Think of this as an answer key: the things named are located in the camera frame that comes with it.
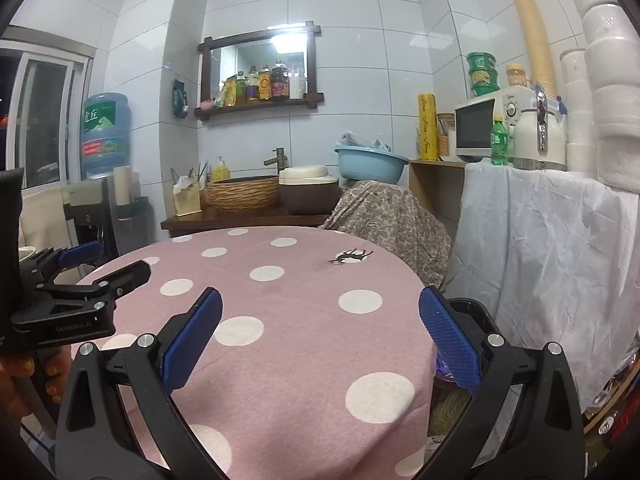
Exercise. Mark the pink polka dot tablecloth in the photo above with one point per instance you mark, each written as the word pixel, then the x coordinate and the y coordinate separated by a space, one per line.
pixel 300 335

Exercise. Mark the green hanging pouch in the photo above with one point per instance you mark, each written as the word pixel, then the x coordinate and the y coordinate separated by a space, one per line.
pixel 180 99

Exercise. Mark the white paper cup stack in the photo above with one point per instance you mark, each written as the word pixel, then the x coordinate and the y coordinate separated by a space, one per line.
pixel 577 110

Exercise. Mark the wicker pattern wash basin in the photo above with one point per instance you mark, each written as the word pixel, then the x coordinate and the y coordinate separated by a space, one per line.
pixel 242 195

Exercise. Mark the brown trash bin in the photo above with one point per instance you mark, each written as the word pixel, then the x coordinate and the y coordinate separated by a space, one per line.
pixel 470 310

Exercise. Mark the white kettle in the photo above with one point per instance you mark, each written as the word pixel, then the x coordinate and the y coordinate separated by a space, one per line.
pixel 537 135

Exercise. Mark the yellow roll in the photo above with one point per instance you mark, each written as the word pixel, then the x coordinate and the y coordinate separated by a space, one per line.
pixel 427 127

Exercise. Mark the white plastic bottle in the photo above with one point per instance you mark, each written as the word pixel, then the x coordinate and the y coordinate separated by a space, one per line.
pixel 297 85

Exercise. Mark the stack of white paper bowls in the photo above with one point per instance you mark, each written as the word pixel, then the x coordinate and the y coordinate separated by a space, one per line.
pixel 615 85

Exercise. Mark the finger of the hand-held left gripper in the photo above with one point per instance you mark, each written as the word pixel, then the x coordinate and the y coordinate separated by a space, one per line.
pixel 80 254
pixel 115 277

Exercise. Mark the light blue basin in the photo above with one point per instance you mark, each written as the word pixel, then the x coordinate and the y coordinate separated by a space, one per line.
pixel 372 165

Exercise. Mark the white cloth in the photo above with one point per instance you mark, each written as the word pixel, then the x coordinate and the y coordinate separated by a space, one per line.
pixel 540 240

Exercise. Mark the green soda bottle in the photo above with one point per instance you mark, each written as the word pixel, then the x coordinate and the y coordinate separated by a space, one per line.
pixel 499 142

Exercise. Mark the bronze faucet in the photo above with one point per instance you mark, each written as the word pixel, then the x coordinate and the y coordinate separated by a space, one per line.
pixel 280 157

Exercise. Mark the wooden cabinet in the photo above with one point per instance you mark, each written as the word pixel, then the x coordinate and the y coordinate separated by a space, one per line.
pixel 435 195

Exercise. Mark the brown plastic tub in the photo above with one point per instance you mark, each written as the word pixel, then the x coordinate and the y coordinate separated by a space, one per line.
pixel 307 197

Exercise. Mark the yellow soap dispenser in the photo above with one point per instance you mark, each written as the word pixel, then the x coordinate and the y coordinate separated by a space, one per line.
pixel 221 172

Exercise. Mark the amber sauce bottle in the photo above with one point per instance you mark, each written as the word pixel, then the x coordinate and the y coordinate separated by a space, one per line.
pixel 266 85

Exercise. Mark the dark soy sauce bottle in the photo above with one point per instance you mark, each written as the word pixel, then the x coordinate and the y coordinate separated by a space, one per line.
pixel 280 82

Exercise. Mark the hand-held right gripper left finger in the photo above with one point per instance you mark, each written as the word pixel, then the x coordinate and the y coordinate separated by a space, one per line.
pixel 192 340

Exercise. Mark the utensil holder box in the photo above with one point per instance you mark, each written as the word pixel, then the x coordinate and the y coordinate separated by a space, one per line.
pixel 187 200

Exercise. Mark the green oil bottle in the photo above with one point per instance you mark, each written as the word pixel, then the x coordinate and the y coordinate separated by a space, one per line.
pixel 241 90

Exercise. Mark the blue water jug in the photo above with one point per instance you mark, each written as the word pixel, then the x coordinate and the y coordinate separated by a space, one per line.
pixel 106 135

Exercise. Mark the yellow seasoning pouch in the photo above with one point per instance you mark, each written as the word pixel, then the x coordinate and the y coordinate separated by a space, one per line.
pixel 230 92

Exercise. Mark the tall tan paper cup stack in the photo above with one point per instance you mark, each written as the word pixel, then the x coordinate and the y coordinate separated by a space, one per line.
pixel 532 35

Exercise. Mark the person's left hand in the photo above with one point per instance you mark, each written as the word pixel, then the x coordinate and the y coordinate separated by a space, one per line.
pixel 52 360

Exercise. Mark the cream lid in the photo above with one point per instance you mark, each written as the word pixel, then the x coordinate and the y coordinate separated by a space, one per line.
pixel 307 174

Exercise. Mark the window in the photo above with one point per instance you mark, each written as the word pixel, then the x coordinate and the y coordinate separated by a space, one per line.
pixel 40 110

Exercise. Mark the floral cloth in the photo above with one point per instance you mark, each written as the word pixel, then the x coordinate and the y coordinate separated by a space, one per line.
pixel 390 220

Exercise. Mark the orange lid jar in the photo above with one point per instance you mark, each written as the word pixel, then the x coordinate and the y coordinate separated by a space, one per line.
pixel 516 76

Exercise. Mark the wooden framed mirror shelf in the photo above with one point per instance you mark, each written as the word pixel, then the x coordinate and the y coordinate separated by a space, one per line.
pixel 260 45

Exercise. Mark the paper cup sleeve on dispenser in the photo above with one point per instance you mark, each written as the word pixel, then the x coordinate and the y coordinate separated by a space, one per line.
pixel 122 185

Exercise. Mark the white microwave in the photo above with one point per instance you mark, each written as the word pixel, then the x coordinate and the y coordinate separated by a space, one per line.
pixel 472 130

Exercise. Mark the purple label sauce bottle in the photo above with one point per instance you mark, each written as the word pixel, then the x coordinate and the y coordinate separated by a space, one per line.
pixel 253 87

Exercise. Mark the glass jar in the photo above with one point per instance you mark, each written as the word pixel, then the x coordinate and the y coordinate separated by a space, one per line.
pixel 446 135

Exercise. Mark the grey cloth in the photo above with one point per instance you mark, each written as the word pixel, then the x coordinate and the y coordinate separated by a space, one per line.
pixel 365 141

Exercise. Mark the water dispenser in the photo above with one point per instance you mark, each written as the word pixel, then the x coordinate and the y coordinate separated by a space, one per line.
pixel 90 220

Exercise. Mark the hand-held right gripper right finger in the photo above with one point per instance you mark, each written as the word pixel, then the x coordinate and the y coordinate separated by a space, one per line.
pixel 450 340

